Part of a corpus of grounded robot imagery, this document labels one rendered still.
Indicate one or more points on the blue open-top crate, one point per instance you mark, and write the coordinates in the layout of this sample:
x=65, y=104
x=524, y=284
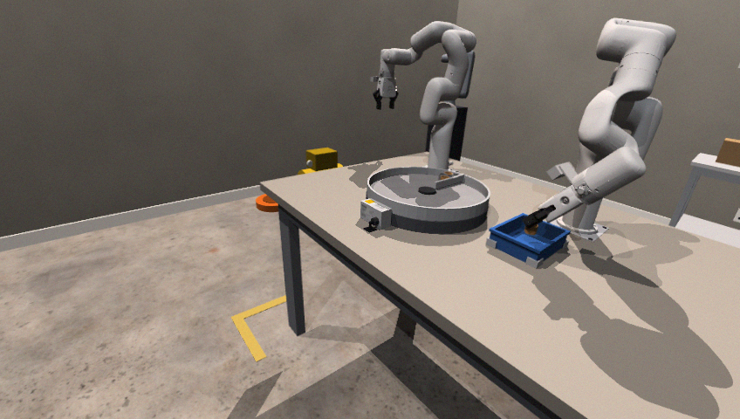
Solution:
x=506, y=235

